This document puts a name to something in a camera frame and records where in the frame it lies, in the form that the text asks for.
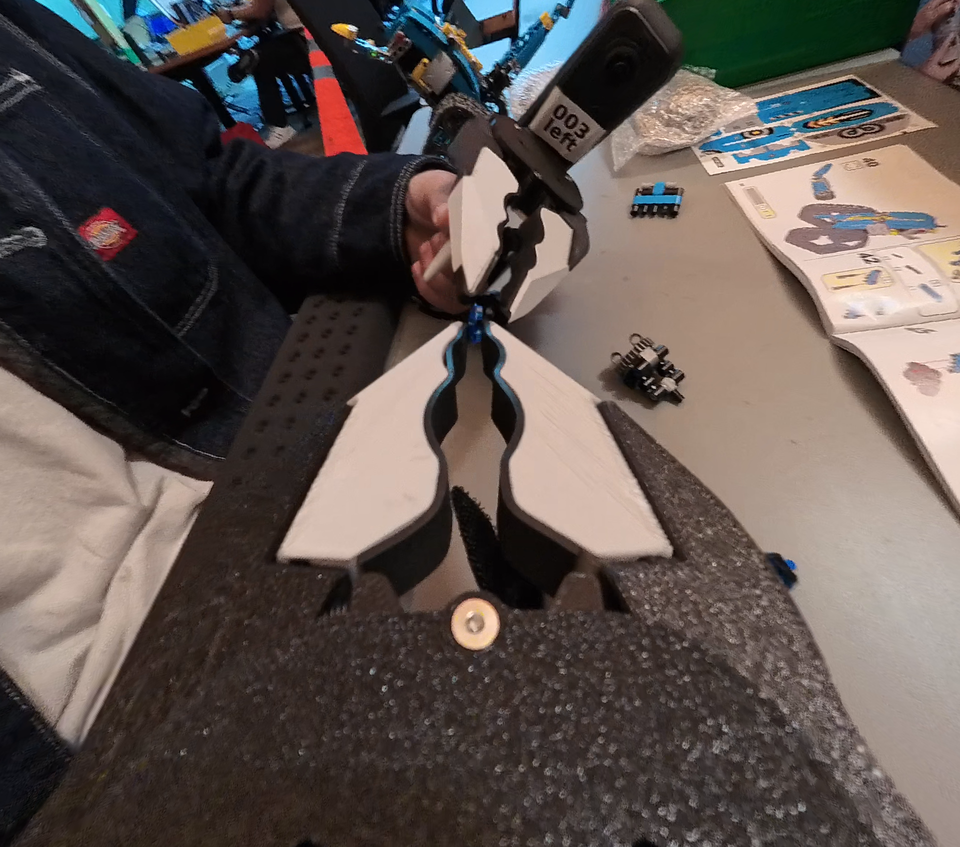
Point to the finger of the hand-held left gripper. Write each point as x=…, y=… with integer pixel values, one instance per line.
x=480, y=217
x=551, y=254

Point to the person's left forearm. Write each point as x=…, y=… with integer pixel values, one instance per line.
x=300, y=217

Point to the grey desk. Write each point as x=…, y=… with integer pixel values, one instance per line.
x=750, y=412

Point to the blue translucent round plate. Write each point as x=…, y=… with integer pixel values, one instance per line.
x=781, y=569

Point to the person's denim jacket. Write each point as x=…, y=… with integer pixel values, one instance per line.
x=112, y=187

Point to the blue pin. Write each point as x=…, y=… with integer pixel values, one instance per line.
x=474, y=328

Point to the black blue brick assembly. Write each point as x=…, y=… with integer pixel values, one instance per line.
x=657, y=199

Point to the cluttered wooden work table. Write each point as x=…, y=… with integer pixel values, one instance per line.
x=195, y=48

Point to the instruction booklet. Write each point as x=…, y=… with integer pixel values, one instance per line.
x=862, y=239

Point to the clear plastic parts bag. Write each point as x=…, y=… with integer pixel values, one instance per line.
x=675, y=112

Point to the grey gear brick assembly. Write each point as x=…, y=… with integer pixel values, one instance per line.
x=649, y=371

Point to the person's white shirt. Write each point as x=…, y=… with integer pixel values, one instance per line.
x=75, y=524

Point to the robot kit box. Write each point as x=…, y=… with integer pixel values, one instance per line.
x=934, y=29

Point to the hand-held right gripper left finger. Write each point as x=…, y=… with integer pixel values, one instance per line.
x=360, y=479

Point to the person's left hand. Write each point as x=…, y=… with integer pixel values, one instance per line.
x=431, y=224

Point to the blue sticker sheet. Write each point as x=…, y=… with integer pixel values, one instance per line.
x=810, y=123

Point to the orange white striped cone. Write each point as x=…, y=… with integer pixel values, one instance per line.
x=337, y=112

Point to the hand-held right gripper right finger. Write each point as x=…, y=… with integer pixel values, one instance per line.
x=577, y=479

